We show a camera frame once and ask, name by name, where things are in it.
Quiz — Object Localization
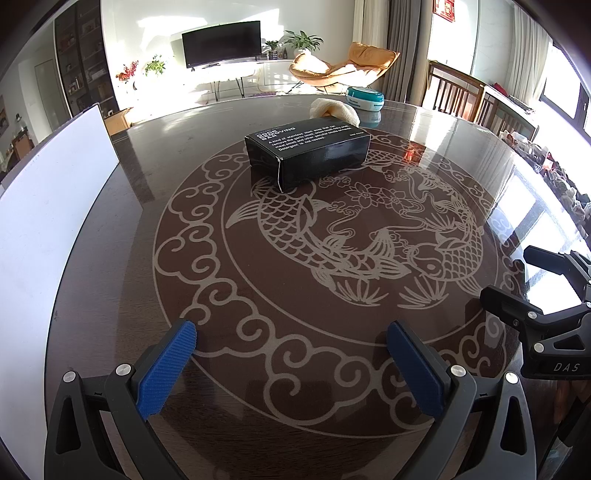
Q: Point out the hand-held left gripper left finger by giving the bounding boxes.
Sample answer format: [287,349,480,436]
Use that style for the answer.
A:
[44,319,198,480]

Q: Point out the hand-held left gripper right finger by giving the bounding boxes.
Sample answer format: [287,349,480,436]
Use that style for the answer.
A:
[387,320,539,480]

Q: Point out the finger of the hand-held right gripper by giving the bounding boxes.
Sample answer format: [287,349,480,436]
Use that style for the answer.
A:
[480,285,591,342]
[524,246,591,303]

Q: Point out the white board panel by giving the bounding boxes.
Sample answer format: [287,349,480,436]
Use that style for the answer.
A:
[0,104,122,467]

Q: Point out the cluttered side shelf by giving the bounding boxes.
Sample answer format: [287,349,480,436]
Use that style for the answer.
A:
[501,129,591,217]

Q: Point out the black cardboard box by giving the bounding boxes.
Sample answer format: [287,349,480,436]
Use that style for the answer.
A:
[245,117,371,192]

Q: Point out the brown cardboard box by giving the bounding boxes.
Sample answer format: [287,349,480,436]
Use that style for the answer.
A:
[104,107,134,134]

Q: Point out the teal round tin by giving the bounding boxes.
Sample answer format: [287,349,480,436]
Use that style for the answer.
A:
[345,85,385,113]

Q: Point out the grey curtain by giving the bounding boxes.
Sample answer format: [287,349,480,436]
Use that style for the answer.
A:
[385,0,432,104]

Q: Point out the small white knit glove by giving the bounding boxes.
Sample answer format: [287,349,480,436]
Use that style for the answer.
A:
[309,98,361,127]

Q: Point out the orange lounge chair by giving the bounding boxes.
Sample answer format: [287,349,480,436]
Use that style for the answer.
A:
[289,42,401,90]

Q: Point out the red flower arrangement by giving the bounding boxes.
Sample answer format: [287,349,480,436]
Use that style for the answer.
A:
[115,61,140,90]

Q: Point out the white tv stand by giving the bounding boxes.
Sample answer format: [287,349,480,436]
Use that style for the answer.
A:
[198,62,296,100]

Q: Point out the cream curtain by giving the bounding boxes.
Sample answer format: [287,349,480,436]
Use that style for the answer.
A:
[355,0,393,51]

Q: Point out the dark display cabinet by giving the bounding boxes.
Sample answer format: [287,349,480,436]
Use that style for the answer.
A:
[54,0,116,121]

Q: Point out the black television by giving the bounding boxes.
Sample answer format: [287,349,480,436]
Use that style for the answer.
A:
[181,21,262,70]

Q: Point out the large green potted plant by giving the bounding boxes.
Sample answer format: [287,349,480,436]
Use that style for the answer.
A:
[283,31,324,58]

